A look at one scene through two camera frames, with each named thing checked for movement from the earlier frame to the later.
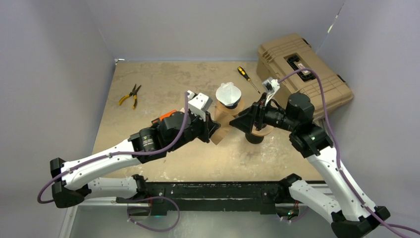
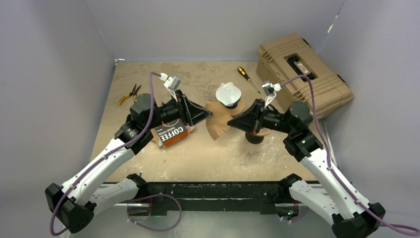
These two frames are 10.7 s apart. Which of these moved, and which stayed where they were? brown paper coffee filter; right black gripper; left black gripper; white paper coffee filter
Moved: brown paper coffee filter; left black gripper
Stayed: right black gripper; white paper coffee filter
